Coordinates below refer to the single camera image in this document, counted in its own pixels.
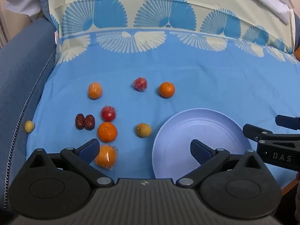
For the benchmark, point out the beige curtain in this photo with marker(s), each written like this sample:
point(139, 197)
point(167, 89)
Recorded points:
point(4, 25)

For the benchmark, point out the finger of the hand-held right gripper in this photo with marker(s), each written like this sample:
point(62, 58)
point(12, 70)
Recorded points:
point(252, 130)
point(284, 121)

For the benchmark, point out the light blue round plate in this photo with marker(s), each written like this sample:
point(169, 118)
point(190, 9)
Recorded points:
point(211, 126)

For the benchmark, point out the bare orange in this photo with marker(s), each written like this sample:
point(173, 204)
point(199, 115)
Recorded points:
point(166, 89)
point(107, 132)

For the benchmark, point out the wooden bed frame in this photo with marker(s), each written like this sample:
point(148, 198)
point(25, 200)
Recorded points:
point(289, 187)

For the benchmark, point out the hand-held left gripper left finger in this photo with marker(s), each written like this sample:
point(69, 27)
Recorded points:
point(90, 150)

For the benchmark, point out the plastic-wrapped red apple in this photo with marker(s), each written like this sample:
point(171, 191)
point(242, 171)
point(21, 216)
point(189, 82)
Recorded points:
point(140, 84)
point(108, 114)

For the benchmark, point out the plastic-wrapped orange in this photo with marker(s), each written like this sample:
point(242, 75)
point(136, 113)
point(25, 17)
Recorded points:
point(95, 90)
point(107, 158)

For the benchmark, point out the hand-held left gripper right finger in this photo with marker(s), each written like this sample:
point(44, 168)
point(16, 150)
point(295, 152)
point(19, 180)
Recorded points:
point(201, 151)

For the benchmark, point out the dried red date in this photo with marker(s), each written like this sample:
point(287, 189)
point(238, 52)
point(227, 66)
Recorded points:
point(89, 122)
point(80, 121)

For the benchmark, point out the blue fan-print bed sheet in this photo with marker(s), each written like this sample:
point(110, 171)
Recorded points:
point(211, 75)

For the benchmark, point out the small yellow longan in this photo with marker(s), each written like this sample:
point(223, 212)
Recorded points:
point(29, 126)

